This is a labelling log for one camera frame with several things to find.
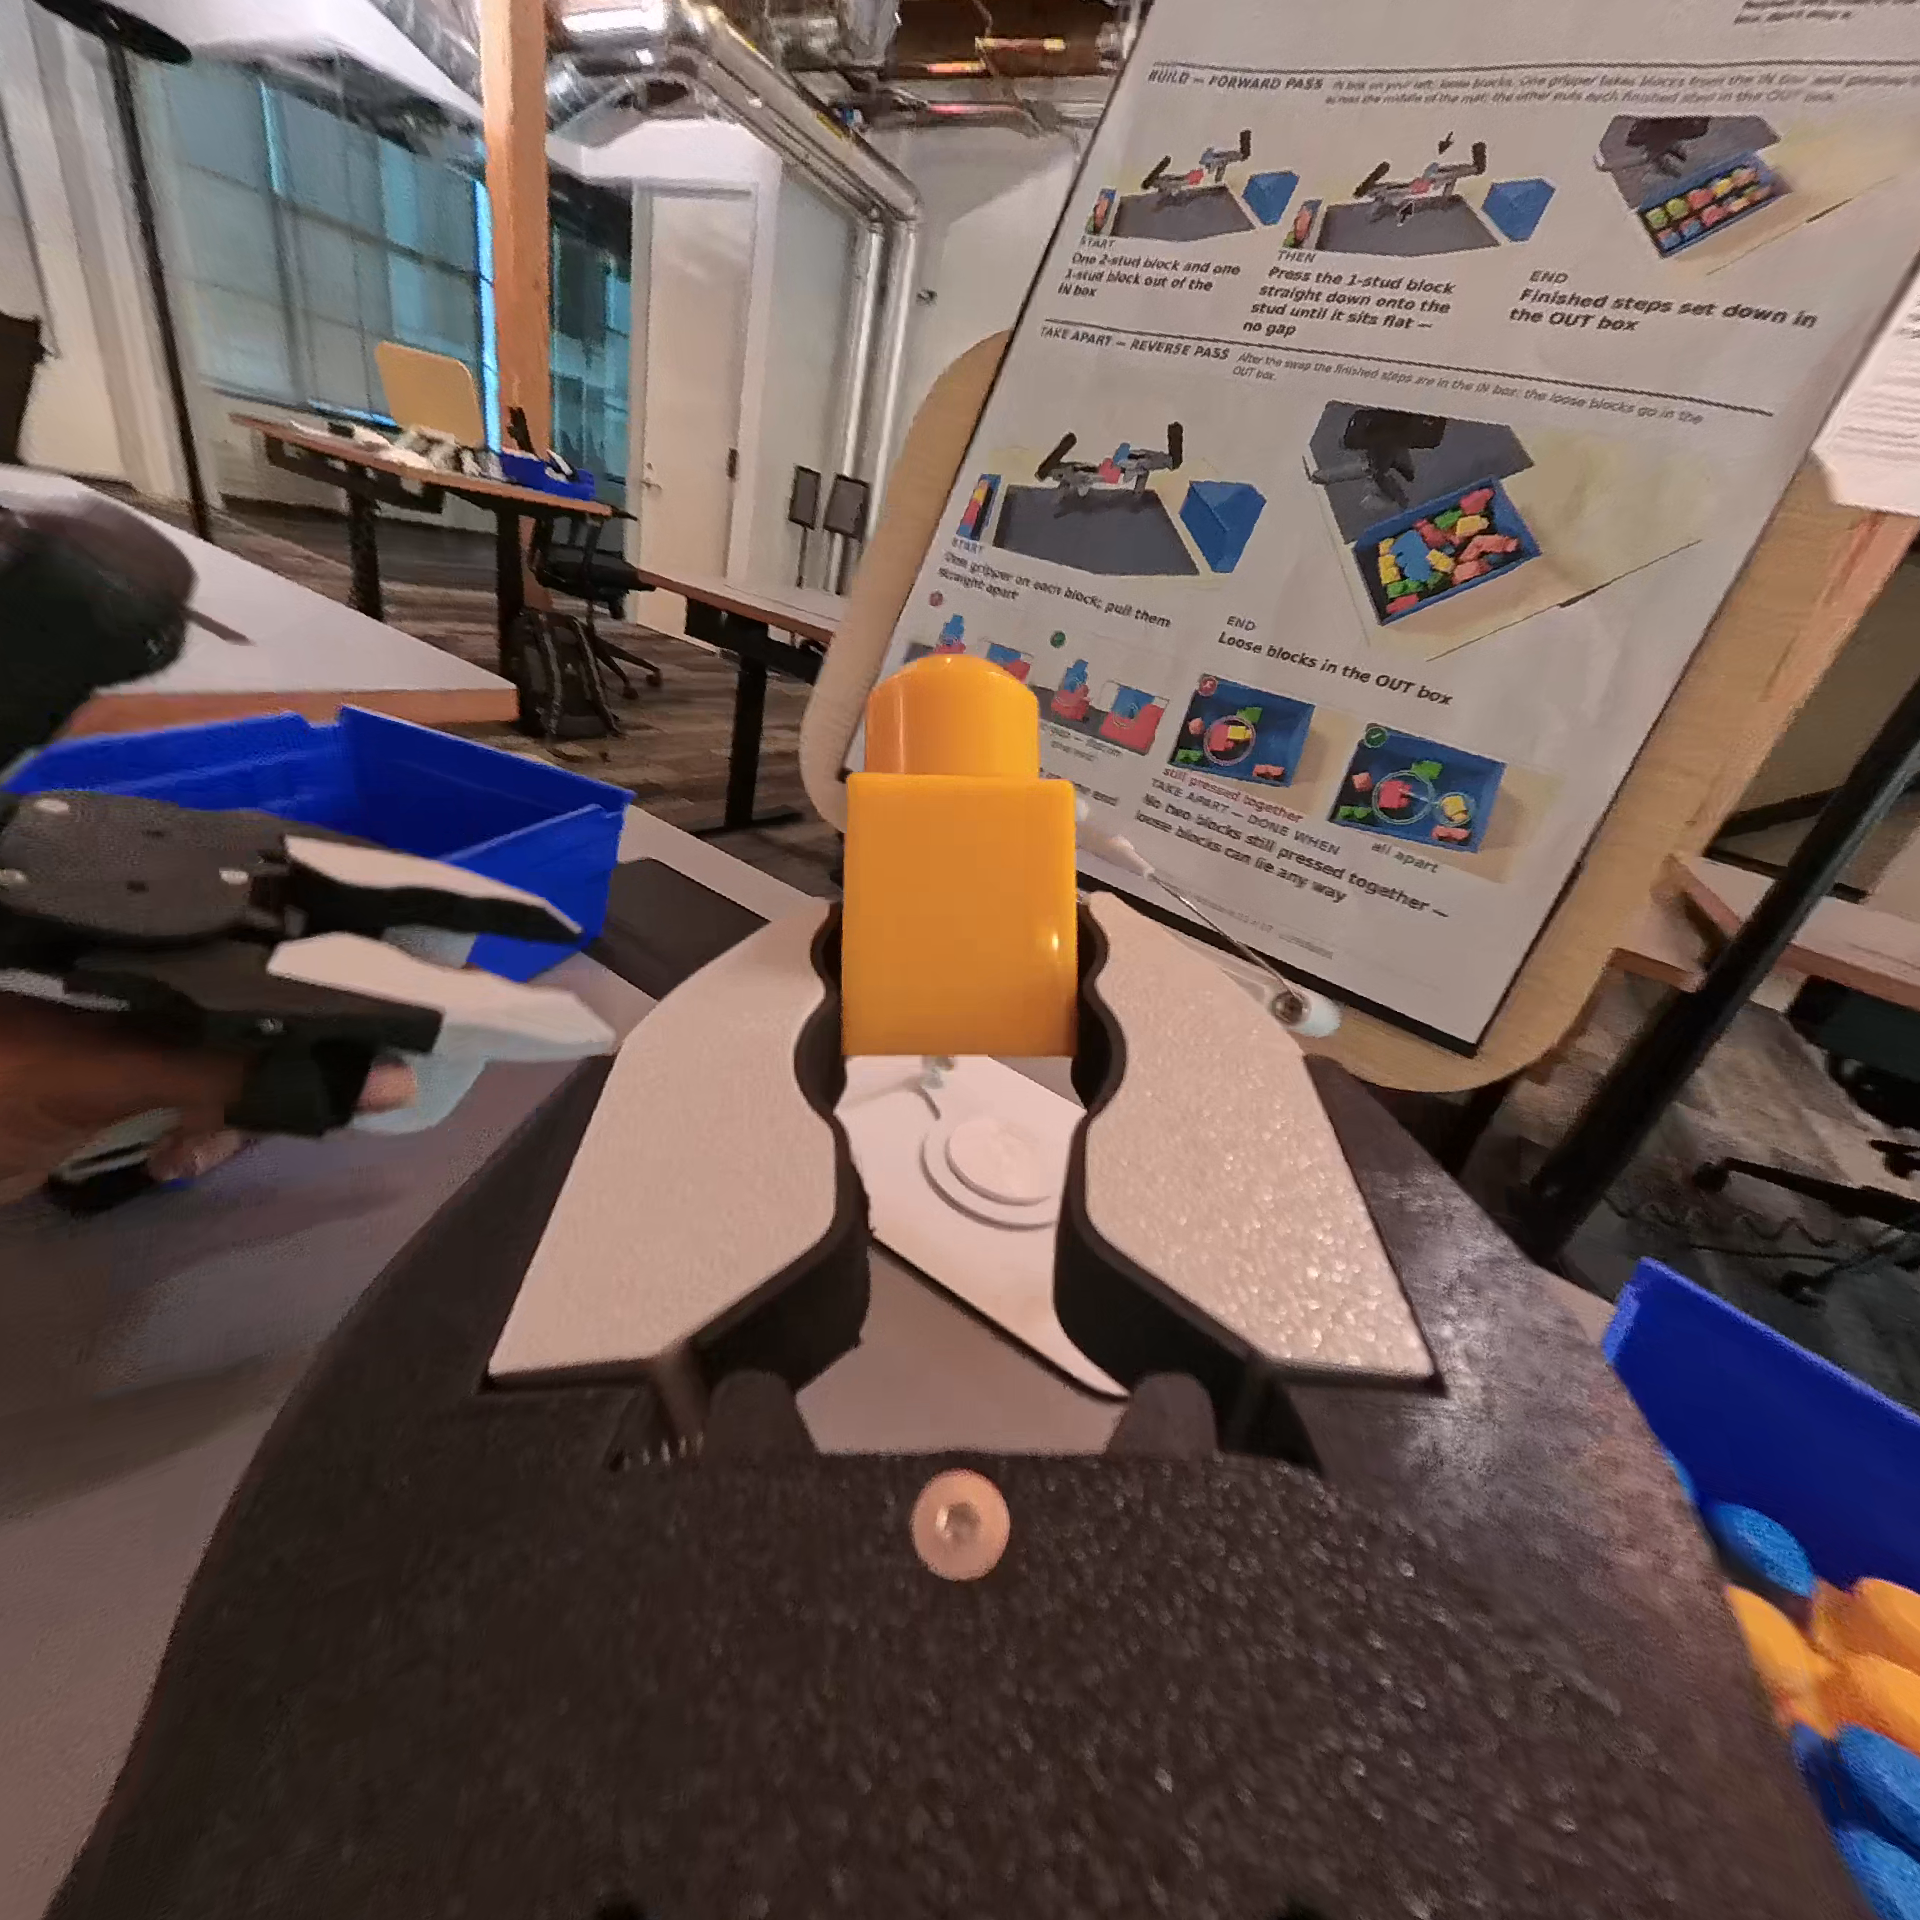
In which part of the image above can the black floor lamp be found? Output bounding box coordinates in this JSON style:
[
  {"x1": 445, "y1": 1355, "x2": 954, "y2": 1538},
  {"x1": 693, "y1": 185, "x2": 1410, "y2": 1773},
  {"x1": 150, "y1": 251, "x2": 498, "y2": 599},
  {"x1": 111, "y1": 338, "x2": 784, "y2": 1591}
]
[{"x1": 51, "y1": 0, "x2": 214, "y2": 538}]

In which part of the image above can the black office chair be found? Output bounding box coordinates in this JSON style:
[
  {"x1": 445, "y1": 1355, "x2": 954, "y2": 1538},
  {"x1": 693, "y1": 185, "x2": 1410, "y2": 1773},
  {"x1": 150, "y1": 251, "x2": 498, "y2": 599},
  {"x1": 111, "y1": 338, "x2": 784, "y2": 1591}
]
[
  {"x1": 530, "y1": 508, "x2": 665, "y2": 685},
  {"x1": 1695, "y1": 1138, "x2": 1920, "y2": 1311}
]

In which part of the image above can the printed instruction sheet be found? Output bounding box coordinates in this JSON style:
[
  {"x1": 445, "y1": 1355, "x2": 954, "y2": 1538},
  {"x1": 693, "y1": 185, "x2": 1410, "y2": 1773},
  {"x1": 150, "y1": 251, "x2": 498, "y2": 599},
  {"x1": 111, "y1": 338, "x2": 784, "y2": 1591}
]
[{"x1": 900, "y1": 0, "x2": 1920, "y2": 1051}]

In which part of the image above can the black backpack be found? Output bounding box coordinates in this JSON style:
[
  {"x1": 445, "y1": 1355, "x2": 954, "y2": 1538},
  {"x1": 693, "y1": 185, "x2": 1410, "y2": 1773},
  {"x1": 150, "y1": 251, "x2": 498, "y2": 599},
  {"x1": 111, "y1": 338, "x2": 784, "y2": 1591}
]
[{"x1": 507, "y1": 606, "x2": 625, "y2": 742}]

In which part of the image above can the white door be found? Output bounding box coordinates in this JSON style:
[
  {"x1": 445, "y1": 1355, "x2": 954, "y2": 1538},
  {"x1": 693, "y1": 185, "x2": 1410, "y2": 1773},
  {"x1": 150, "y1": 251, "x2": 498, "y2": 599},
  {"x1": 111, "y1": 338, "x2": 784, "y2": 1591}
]
[{"x1": 645, "y1": 185, "x2": 754, "y2": 582}]

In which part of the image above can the white wall notice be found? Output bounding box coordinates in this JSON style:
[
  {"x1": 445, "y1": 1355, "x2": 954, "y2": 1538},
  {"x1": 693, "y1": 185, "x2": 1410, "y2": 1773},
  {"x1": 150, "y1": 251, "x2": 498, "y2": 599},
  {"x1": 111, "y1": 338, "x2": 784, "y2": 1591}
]
[{"x1": 1805, "y1": 269, "x2": 1920, "y2": 519}]

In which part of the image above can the wooden top desk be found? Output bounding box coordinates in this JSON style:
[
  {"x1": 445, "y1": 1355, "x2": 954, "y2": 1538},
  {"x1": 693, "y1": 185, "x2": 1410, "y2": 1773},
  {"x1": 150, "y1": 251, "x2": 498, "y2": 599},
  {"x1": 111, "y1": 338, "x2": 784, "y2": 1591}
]
[
  {"x1": 233, "y1": 411, "x2": 634, "y2": 619},
  {"x1": 1514, "y1": 719, "x2": 1920, "y2": 1265},
  {"x1": 638, "y1": 566, "x2": 851, "y2": 838}
]

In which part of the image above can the wooden support post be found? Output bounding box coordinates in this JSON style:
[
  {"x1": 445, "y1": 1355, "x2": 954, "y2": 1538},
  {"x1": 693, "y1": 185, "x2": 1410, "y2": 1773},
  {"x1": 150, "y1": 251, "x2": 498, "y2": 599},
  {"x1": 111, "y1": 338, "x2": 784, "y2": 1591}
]
[{"x1": 481, "y1": 0, "x2": 560, "y2": 609}]

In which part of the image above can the row of mixed mega blocks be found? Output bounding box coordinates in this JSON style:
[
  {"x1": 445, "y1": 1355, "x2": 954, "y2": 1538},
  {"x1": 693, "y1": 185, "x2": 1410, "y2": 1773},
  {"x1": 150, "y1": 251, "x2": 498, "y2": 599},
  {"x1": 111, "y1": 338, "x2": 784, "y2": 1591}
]
[{"x1": 1703, "y1": 1501, "x2": 1920, "y2": 1920}]

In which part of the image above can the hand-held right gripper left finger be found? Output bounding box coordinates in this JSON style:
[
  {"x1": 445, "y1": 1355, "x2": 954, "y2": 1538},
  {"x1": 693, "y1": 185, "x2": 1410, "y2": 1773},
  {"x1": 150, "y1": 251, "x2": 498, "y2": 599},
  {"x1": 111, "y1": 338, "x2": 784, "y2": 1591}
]
[{"x1": 485, "y1": 898, "x2": 875, "y2": 1435}]

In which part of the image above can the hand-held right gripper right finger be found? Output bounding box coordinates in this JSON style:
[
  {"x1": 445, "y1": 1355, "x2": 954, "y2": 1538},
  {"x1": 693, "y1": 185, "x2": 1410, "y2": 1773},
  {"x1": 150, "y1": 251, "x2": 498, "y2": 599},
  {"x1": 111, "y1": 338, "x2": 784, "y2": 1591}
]
[{"x1": 1055, "y1": 892, "x2": 1441, "y2": 1419}]

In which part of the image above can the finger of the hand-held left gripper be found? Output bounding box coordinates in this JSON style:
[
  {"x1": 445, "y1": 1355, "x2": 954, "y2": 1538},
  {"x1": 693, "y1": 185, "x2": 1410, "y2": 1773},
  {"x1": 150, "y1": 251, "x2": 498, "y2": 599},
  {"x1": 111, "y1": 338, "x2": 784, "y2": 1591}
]
[
  {"x1": 283, "y1": 832, "x2": 585, "y2": 952},
  {"x1": 265, "y1": 929, "x2": 621, "y2": 1053}
]

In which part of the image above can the person's left hand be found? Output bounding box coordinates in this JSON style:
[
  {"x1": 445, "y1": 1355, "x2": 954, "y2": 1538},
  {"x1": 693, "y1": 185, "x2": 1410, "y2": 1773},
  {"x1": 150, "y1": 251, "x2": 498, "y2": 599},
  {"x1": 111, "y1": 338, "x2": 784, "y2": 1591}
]
[{"x1": 0, "y1": 996, "x2": 423, "y2": 1206}]

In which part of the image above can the yellow mega block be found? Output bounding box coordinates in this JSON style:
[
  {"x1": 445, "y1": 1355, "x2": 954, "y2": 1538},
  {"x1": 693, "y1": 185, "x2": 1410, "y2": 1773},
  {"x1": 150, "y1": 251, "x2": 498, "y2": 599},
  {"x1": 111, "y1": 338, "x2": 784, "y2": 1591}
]
[{"x1": 841, "y1": 652, "x2": 1085, "y2": 1063}]

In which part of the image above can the black desk cable strip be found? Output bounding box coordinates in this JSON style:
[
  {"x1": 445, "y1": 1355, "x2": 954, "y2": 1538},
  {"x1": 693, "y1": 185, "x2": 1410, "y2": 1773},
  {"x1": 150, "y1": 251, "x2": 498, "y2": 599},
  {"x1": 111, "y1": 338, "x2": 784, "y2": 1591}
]
[{"x1": 597, "y1": 851, "x2": 815, "y2": 1002}]

